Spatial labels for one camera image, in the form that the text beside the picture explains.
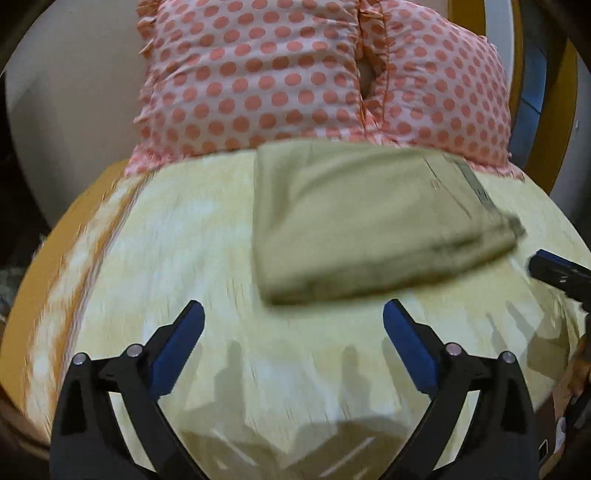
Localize wooden bed headboard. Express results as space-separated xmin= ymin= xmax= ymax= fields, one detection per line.
xmin=447 ymin=0 xmax=580 ymax=197

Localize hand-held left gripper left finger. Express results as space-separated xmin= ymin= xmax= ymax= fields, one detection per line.
xmin=50 ymin=300 xmax=206 ymax=480

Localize pink polka dot pillow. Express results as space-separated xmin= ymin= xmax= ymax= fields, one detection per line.
xmin=124 ymin=0 xmax=370 ymax=176
xmin=358 ymin=0 xmax=525 ymax=182

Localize khaki pants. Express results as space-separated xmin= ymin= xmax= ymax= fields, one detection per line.
xmin=252 ymin=139 xmax=526 ymax=306

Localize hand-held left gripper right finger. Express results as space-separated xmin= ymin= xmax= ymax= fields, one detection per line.
xmin=382 ymin=298 xmax=540 ymax=480

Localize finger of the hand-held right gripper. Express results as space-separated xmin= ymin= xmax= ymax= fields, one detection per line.
xmin=527 ymin=249 xmax=591 ymax=302

